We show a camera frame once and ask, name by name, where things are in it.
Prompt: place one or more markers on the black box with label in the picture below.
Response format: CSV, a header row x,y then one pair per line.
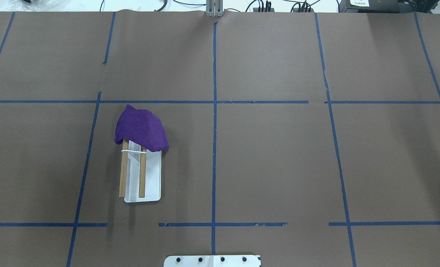
x,y
369,6

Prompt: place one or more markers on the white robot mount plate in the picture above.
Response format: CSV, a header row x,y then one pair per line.
x,y
213,261

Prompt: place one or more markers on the white towel rack base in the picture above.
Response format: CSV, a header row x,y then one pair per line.
x,y
153,191

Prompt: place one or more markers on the aluminium frame post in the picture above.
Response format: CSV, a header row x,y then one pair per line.
x,y
214,8

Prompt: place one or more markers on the purple towel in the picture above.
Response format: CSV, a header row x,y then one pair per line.
x,y
142,127

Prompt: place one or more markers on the right wooden rack bar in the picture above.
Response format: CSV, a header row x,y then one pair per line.
x,y
142,174

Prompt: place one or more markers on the wooden rack bar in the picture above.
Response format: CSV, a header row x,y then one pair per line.
x,y
123,168
142,174

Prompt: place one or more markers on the left wooden rack bar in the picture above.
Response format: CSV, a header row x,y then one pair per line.
x,y
123,168

